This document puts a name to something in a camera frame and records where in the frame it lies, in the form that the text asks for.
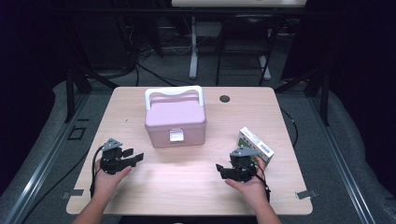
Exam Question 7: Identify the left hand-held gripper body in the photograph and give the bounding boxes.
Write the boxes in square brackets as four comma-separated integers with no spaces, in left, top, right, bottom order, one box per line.
[99,137,138,175]

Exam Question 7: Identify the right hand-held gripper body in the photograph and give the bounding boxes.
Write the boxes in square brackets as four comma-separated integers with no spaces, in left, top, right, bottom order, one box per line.
[229,147,260,183]

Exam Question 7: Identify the green and white medicine box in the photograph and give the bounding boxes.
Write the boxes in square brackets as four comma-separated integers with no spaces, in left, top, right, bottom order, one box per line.
[236,126,276,167]

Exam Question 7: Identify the pink storage box white handle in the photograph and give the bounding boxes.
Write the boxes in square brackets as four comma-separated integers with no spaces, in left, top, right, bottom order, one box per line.
[144,85,208,149]

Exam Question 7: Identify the person's left hand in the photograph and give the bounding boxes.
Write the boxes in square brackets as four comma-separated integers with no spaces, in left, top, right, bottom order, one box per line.
[92,158,134,203]

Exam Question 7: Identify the person's right hand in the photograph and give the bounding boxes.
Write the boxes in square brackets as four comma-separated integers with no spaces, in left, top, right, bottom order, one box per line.
[224,155,271,208]

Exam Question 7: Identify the grey tape piece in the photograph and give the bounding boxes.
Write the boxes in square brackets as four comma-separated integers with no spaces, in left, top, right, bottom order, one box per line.
[61,189,85,200]
[294,189,319,201]

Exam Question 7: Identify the black metal stand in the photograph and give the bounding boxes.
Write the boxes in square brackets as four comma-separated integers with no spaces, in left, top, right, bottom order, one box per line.
[274,18,332,127]
[60,18,120,124]

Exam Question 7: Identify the black computer tower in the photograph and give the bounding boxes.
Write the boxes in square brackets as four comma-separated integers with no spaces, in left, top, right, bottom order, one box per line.
[85,13,134,70]

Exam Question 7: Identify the black chair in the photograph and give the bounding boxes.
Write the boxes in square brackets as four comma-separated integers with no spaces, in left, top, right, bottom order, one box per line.
[215,13,283,87]

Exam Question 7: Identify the white desk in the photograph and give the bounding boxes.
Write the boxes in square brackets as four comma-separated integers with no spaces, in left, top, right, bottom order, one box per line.
[171,0,308,81]

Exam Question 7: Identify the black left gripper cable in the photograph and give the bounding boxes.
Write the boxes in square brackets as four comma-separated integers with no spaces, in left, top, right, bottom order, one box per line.
[18,145,106,224]

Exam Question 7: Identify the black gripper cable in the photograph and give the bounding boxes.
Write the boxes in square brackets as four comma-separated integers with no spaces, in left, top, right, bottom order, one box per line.
[18,145,106,224]
[254,162,272,203]

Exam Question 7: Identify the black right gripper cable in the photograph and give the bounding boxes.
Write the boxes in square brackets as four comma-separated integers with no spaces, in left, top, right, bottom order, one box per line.
[254,162,272,203]

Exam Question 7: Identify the aluminium floor rail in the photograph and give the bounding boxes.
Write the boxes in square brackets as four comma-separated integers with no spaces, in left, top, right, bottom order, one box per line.
[309,94,377,224]
[3,92,92,224]

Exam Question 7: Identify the bundle of black cables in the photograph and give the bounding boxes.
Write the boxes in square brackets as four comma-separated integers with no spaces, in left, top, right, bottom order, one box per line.
[120,15,164,74]

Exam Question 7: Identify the white floor cable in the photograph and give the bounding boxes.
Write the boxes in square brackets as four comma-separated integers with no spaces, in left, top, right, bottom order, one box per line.
[169,41,193,56]

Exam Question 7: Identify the black horizontal frame bar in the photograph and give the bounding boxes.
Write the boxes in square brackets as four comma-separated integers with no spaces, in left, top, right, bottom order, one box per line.
[46,7,312,16]

